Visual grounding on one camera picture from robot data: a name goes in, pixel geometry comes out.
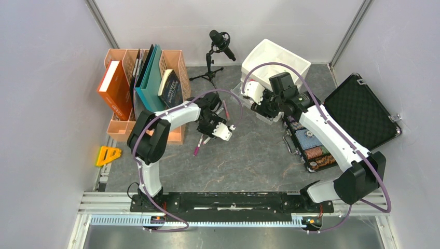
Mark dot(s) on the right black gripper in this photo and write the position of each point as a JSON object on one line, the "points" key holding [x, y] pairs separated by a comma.
{"points": [[262, 109]]}

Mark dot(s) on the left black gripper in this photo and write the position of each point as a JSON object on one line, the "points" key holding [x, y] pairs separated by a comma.
{"points": [[208, 132]]}

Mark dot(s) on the clear barrel pen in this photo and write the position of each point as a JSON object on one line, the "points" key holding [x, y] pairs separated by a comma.
{"points": [[219, 111]]}

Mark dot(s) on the pink thin pen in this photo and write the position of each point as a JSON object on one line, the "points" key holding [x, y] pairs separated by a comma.
{"points": [[226, 110]]}

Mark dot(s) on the white plastic drawer unit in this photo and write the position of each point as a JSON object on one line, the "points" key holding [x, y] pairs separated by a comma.
{"points": [[268, 51]]}

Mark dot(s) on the dark blue hardcover book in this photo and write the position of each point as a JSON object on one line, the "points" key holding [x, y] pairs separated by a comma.
{"points": [[170, 89]]}

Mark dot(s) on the peach plastic file organizer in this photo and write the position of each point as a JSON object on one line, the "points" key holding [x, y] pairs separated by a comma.
{"points": [[170, 59]]}

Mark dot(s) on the orange book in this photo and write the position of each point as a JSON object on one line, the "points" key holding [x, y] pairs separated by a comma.
{"points": [[114, 90]]}

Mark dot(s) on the pink white marker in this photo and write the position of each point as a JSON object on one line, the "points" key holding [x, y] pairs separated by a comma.
{"points": [[206, 140]]}

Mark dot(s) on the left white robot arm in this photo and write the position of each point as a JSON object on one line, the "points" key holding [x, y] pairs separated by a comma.
{"points": [[149, 136]]}

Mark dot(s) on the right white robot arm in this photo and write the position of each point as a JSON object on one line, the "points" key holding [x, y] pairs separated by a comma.
{"points": [[362, 171]]}

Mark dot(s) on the magenta marker pen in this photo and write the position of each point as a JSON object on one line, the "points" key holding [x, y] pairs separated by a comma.
{"points": [[198, 145]]}

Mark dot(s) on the green file folder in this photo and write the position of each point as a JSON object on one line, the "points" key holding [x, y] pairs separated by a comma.
{"points": [[150, 81]]}

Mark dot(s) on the black open carrying case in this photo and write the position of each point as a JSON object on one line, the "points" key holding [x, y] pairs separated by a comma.
{"points": [[357, 110]]}

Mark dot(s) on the yellow orange block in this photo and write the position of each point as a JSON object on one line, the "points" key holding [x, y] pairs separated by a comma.
{"points": [[107, 155]]}

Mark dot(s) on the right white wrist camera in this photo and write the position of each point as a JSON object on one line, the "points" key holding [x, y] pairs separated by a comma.
{"points": [[254, 90]]}

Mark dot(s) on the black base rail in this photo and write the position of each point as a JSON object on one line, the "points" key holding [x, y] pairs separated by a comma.
{"points": [[227, 206]]}

